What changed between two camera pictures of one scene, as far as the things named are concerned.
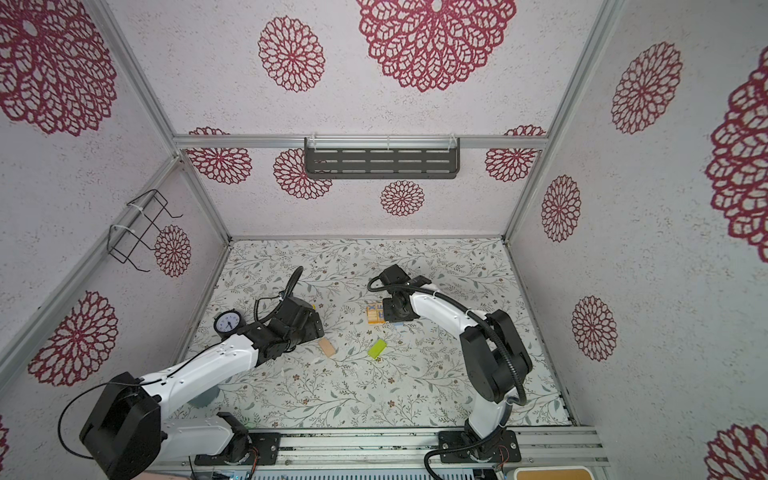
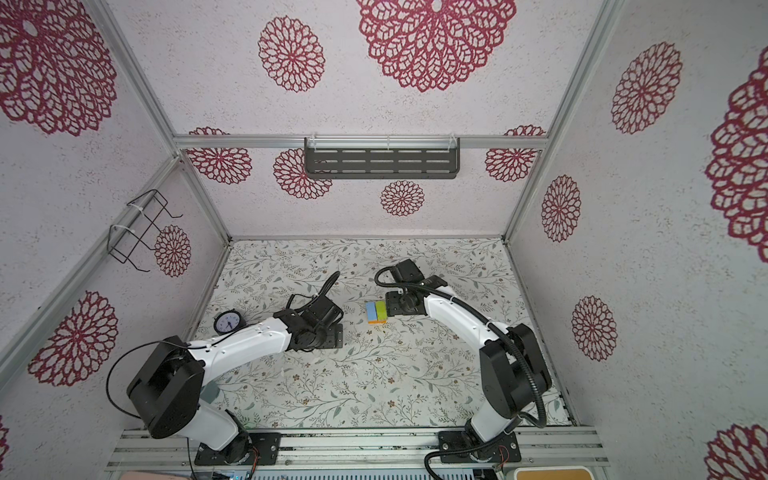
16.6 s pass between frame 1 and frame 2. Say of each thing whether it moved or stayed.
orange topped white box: stayed
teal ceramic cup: stayed
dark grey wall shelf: stayed
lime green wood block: moved
